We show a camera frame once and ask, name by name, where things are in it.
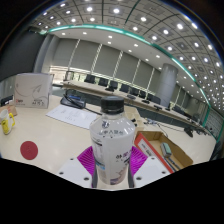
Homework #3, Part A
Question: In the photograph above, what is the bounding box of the group of ceiling lights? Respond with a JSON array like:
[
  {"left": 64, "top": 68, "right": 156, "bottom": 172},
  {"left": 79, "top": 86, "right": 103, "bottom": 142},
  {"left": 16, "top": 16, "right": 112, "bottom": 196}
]
[{"left": 33, "top": 0, "right": 224, "bottom": 113}]

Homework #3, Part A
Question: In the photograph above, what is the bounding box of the open brown cardboard box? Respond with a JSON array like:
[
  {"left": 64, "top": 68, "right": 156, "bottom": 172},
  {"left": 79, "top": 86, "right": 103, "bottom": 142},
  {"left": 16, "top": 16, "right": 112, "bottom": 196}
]
[{"left": 134, "top": 130, "right": 195, "bottom": 174}]

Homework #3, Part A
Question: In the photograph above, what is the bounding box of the white mug with yellow handle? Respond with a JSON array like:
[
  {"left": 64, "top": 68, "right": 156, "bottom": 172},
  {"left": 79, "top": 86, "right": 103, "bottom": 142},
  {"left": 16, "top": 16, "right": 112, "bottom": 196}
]
[{"left": 0, "top": 108, "right": 16, "bottom": 136}]

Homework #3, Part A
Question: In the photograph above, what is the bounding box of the row of black chairs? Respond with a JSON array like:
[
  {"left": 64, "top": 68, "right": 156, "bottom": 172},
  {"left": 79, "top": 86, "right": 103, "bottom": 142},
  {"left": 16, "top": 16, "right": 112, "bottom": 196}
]
[{"left": 83, "top": 73, "right": 188, "bottom": 115}]

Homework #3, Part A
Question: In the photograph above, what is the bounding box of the clear black-capped water bottle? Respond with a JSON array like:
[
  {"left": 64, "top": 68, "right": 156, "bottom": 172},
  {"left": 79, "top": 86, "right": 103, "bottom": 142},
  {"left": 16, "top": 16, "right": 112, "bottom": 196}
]
[{"left": 89, "top": 95, "right": 137, "bottom": 187}]

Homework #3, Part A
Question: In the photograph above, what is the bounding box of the black desk console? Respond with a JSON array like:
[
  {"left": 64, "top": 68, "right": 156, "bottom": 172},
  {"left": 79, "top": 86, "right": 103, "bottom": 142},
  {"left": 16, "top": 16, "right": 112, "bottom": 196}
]
[{"left": 59, "top": 94, "right": 87, "bottom": 110}]

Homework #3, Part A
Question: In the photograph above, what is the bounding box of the flat round red coaster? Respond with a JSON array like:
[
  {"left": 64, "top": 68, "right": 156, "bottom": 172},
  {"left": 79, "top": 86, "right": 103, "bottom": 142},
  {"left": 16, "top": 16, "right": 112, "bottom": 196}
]
[{"left": 19, "top": 140, "right": 39, "bottom": 161}]

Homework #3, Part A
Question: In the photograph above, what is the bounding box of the black power adapter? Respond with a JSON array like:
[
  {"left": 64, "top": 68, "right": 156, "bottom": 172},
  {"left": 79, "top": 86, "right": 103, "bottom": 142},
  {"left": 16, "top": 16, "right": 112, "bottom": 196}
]
[{"left": 0, "top": 94, "right": 14, "bottom": 107}]

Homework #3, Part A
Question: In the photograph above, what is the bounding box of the white paper carton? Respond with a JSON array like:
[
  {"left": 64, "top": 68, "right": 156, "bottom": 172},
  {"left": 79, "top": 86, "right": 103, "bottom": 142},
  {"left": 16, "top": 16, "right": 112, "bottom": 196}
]
[{"left": 13, "top": 72, "right": 54, "bottom": 110}]

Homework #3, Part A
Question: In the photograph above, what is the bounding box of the long curved conference desk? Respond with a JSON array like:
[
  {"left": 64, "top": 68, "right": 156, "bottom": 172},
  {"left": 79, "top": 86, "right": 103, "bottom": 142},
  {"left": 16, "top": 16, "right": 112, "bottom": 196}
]
[{"left": 61, "top": 79, "right": 208, "bottom": 132}]

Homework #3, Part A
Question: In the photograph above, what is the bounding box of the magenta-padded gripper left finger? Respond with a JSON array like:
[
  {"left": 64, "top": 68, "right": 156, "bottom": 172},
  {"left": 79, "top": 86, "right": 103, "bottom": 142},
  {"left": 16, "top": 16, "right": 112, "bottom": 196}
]
[{"left": 56, "top": 145, "right": 97, "bottom": 189}]

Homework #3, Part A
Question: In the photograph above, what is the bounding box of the white printed paper sheet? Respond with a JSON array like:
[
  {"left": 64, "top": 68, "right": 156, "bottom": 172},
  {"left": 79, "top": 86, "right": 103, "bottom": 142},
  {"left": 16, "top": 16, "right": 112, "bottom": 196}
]
[{"left": 45, "top": 104, "right": 102, "bottom": 130}]

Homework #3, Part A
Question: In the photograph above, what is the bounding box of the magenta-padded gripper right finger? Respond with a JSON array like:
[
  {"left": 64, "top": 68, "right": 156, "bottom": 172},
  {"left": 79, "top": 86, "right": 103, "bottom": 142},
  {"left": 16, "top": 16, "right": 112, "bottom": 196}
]
[{"left": 127, "top": 145, "right": 171, "bottom": 189}]

